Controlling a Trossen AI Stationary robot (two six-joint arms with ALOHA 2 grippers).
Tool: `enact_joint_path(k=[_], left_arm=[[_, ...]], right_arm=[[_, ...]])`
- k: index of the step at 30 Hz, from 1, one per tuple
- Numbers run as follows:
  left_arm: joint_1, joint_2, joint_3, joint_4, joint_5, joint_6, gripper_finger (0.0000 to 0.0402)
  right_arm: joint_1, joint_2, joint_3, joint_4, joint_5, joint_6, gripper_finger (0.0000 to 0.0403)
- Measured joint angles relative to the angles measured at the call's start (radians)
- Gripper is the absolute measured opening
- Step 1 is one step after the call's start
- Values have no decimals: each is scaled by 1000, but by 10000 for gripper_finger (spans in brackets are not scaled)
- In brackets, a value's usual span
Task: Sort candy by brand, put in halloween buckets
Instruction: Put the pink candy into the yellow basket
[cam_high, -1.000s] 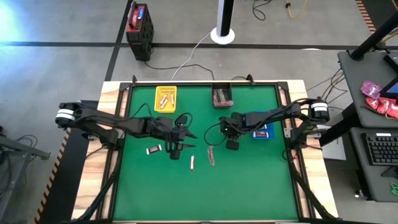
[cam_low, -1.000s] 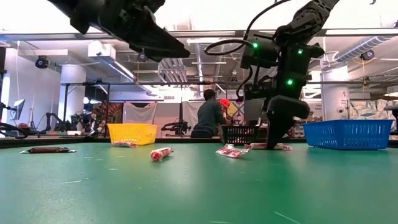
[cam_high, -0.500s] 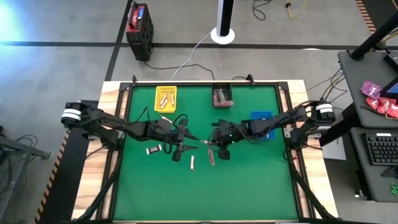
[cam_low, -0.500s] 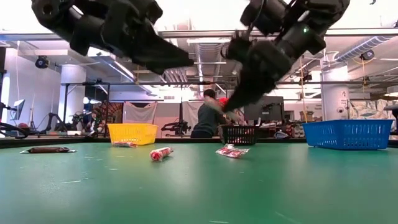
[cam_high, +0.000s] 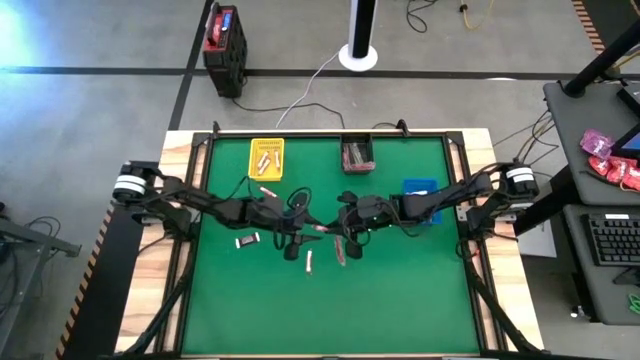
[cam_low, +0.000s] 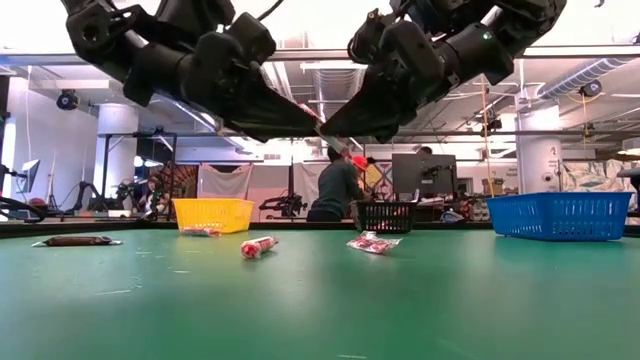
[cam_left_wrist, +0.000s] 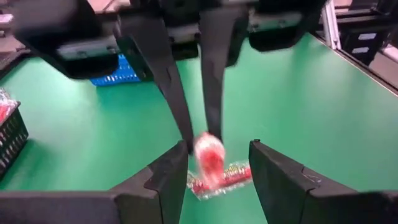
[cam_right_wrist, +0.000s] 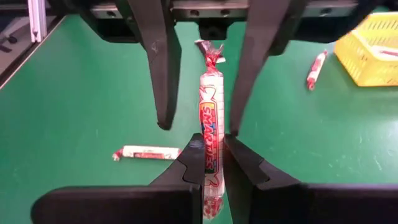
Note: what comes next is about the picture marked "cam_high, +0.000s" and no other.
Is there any red candy bag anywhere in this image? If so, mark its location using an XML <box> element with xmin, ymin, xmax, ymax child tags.
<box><xmin>587</xmin><ymin>154</ymin><xmax>626</xmax><ymax>185</ymax></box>
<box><xmin>619</xmin><ymin>159</ymin><xmax>640</xmax><ymax>193</ymax></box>

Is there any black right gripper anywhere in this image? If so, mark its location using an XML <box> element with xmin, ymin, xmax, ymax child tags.
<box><xmin>327</xmin><ymin>189</ymin><xmax>404</xmax><ymax>261</ymax></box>

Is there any black hazard striped platform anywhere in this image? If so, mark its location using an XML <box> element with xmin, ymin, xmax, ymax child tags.
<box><xmin>53</xmin><ymin>160</ymin><xmax>161</xmax><ymax>360</ymax></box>

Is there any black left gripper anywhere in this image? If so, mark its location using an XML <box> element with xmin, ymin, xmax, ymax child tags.
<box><xmin>249</xmin><ymin>187</ymin><xmax>327</xmax><ymax>262</ymax></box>

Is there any grey desk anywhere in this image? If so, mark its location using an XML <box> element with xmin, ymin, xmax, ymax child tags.
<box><xmin>543</xmin><ymin>79</ymin><xmax>640</xmax><ymax>326</ymax></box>

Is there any yellow plastic basket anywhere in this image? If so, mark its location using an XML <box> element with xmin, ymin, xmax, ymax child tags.
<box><xmin>248</xmin><ymin>138</ymin><xmax>286</xmax><ymax>183</ymax></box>

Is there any green table mat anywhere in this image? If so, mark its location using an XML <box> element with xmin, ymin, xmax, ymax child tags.
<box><xmin>180</xmin><ymin>135</ymin><xmax>481</xmax><ymax>356</ymax></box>

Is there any pink candy bag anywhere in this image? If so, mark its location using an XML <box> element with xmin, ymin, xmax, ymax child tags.
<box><xmin>579</xmin><ymin>127</ymin><xmax>615</xmax><ymax>160</ymax></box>

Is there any black monitor pole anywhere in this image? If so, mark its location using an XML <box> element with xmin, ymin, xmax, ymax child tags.
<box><xmin>562</xmin><ymin>19</ymin><xmax>640</xmax><ymax>99</ymax></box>

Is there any bundle of dark cables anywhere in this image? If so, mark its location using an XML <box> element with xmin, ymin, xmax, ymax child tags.
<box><xmin>492</xmin><ymin>109</ymin><xmax>561</xmax><ymax>176</ymax></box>

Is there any black looped cable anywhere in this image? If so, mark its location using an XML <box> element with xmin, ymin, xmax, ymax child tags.
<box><xmin>404</xmin><ymin>0</ymin><xmax>441</xmax><ymax>35</ymax></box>

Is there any dark hazard striped mat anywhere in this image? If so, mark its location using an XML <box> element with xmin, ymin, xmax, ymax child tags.
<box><xmin>571</xmin><ymin>0</ymin><xmax>640</xmax><ymax>55</ymax></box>

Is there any yellow cable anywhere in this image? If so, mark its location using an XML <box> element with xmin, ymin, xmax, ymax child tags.
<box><xmin>459</xmin><ymin>0</ymin><xmax>496</xmax><ymax>31</ymax></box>

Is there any black flat device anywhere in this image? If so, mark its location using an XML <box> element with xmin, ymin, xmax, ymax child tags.
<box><xmin>615</xmin><ymin>82</ymin><xmax>640</xmax><ymax>119</ymax></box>

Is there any tablet with blue screen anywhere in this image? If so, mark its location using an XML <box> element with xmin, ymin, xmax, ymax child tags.
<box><xmin>609</xmin><ymin>122</ymin><xmax>640</xmax><ymax>161</ymax></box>

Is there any black plastic bin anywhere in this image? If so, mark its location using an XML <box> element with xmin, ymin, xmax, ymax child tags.
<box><xmin>339</xmin><ymin>131</ymin><xmax>376</xmax><ymax>175</ymax></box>

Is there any white power cable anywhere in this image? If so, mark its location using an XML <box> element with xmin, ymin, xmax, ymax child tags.
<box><xmin>276</xmin><ymin>49</ymin><xmax>342</xmax><ymax>130</ymax></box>

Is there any black keyboard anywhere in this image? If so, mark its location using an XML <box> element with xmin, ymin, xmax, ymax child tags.
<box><xmin>587</xmin><ymin>213</ymin><xmax>640</xmax><ymax>268</ymax></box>

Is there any grey metal cart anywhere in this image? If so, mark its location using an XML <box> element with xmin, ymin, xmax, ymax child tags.
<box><xmin>0</xmin><ymin>199</ymin><xmax>82</xmax><ymax>360</ymax></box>

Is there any black floor cable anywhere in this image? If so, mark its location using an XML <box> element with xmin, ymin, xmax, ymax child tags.
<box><xmin>230</xmin><ymin>94</ymin><xmax>347</xmax><ymax>130</ymax></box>

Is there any black monitor foot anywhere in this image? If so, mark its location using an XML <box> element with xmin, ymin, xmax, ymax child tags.
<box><xmin>612</xmin><ymin>267</ymin><xmax>640</xmax><ymax>287</ymax></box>

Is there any blue plastic bin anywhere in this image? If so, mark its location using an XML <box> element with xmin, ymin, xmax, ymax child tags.
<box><xmin>402</xmin><ymin>178</ymin><xmax>444</xmax><ymax>225</ymax></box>

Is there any white black floor stand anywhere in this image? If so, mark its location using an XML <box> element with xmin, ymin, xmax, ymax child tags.
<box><xmin>338</xmin><ymin>0</ymin><xmax>379</xmax><ymax>72</ymax></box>

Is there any red black power station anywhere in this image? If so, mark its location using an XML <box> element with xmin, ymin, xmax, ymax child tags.
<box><xmin>201</xmin><ymin>2</ymin><xmax>249</xmax><ymax>99</ymax></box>

